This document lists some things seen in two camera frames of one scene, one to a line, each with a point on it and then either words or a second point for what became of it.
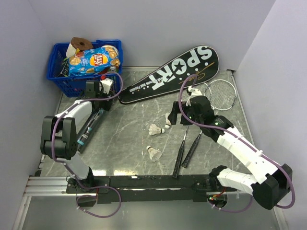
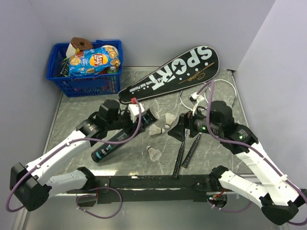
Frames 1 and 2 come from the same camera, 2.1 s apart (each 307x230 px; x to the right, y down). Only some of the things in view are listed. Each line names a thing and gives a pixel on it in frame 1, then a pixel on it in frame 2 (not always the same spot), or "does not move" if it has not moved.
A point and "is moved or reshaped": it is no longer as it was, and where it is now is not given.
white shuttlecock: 154,130 does not move
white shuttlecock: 154,154 does not move
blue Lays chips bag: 93,60 does not move
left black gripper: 106,105 -> 130,130
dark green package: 64,71 does not move
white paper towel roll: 71,51 does not move
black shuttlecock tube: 89,129 is moved or reshaped
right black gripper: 172,117 -> 186,120
